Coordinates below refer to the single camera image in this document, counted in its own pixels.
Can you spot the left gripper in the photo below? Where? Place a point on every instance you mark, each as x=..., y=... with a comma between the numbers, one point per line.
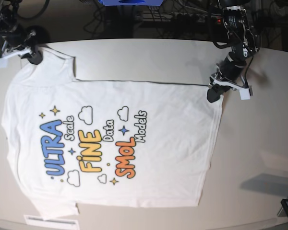
x=227, y=70

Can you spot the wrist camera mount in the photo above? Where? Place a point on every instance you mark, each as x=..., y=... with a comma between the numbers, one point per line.
x=245, y=90
x=4, y=57

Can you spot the power strip with red light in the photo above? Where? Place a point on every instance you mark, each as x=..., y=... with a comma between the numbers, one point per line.
x=166, y=17

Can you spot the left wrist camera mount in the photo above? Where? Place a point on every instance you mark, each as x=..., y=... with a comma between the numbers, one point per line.
x=245, y=90

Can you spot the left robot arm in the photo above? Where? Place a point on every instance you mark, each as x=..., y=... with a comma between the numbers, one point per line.
x=241, y=35

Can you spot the white printed T-shirt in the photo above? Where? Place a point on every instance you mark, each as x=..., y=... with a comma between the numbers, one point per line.
x=112, y=143

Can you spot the blue robot base block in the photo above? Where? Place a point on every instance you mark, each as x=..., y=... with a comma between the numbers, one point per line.
x=131, y=2

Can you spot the white paper label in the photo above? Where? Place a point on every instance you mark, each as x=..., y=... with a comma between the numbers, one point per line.
x=61, y=224

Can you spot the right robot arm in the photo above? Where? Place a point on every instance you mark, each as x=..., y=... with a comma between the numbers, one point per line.
x=9, y=18

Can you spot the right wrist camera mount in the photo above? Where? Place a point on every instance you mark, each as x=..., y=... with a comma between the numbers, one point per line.
x=4, y=57

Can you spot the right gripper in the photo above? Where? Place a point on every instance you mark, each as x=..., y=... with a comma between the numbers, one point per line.
x=18, y=38

